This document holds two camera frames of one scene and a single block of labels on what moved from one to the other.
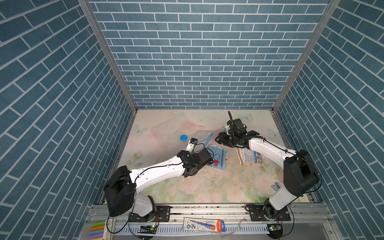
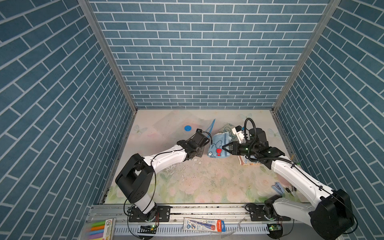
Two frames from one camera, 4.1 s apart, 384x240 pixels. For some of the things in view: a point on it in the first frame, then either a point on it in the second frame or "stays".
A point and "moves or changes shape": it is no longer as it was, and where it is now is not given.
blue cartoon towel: (220, 157) moves or changes shape
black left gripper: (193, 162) to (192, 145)
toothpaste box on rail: (204, 224) stays
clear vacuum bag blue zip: (173, 136) moves or changes shape
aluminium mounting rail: (109, 213) stays
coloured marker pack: (99, 230) stays
